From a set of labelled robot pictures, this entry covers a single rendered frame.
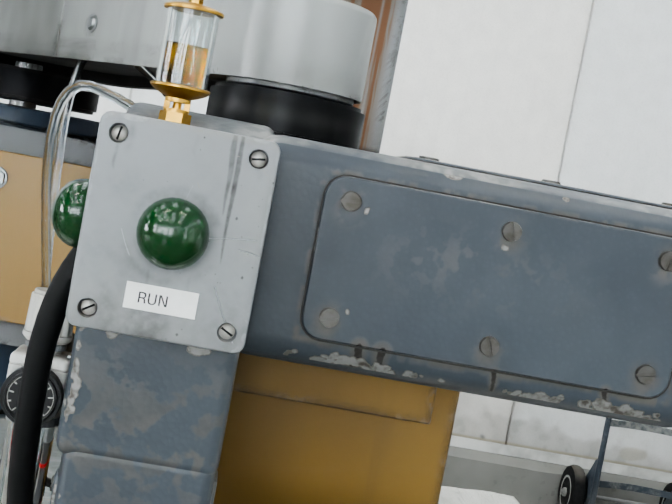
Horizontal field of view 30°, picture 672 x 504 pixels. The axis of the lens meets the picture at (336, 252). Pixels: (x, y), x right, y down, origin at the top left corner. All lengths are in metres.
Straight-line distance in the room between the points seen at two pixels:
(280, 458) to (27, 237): 0.25
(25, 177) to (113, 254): 0.44
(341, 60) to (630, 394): 0.24
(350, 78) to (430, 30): 5.14
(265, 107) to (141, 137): 0.17
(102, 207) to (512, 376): 0.21
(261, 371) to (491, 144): 5.06
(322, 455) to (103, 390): 0.33
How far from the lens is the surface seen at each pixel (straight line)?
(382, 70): 1.07
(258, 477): 0.89
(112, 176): 0.52
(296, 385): 0.82
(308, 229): 0.57
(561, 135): 5.93
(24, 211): 0.96
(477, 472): 5.97
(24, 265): 0.96
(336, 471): 0.89
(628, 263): 0.60
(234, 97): 0.69
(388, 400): 0.83
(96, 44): 0.82
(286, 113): 0.68
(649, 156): 6.05
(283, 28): 0.69
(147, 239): 0.51
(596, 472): 5.82
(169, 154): 0.52
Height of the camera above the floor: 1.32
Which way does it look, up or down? 3 degrees down
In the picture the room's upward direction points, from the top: 11 degrees clockwise
